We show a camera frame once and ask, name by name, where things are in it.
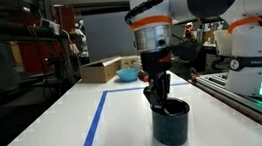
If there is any brown cardboard box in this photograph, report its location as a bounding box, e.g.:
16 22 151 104
78 54 126 87

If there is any dark teal enamel mug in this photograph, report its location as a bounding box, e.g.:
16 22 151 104
149 95 195 146

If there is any white outlet box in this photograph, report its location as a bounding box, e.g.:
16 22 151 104
120 55 144 72

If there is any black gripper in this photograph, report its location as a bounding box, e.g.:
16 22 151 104
137 46 178 112

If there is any light blue bowl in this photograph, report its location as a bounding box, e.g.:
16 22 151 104
115 66 142 84

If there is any red cabinet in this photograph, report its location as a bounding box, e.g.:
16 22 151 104
12 3 83 78

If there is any small red object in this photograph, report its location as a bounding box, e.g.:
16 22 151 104
137 69 150 84

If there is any blue tape line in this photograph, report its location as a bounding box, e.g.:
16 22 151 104
65 79 198 146

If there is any aluminium rail frame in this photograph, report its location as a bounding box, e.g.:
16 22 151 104
190 66 262 146

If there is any white plastic container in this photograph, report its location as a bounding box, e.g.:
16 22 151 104
212 27 238 58

